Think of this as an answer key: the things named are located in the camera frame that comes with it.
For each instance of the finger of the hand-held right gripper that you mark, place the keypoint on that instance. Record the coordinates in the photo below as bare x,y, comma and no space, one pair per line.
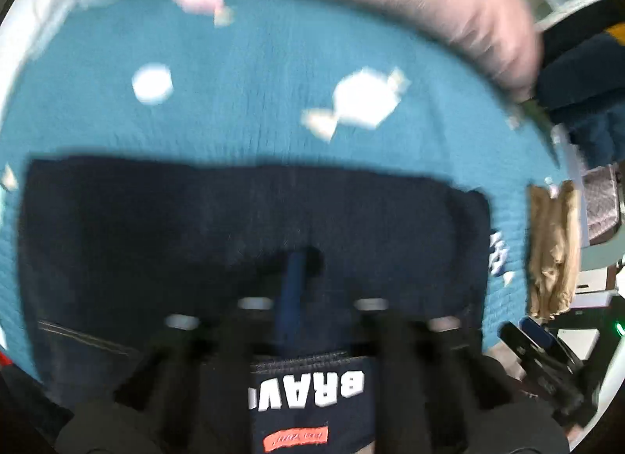
534,334

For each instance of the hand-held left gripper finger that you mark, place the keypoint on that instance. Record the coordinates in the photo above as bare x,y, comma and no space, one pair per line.
299,297
287,297

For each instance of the dark denim jacket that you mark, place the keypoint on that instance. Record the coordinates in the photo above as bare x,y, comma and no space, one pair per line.
195,219

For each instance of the dark blue clothes pile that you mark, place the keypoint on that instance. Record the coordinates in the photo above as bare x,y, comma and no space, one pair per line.
581,107

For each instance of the tan folded garment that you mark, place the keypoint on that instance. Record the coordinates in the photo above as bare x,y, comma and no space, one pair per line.
551,249

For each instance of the pink checkered cloth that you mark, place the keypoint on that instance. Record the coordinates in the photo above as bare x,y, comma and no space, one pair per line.
603,210

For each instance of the teal quilted bed mat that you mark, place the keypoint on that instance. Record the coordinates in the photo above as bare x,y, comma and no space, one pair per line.
244,92

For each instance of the pink quilt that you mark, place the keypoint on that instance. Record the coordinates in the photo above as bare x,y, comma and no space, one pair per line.
439,9

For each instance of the white pillow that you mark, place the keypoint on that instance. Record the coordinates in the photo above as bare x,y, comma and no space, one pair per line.
19,43

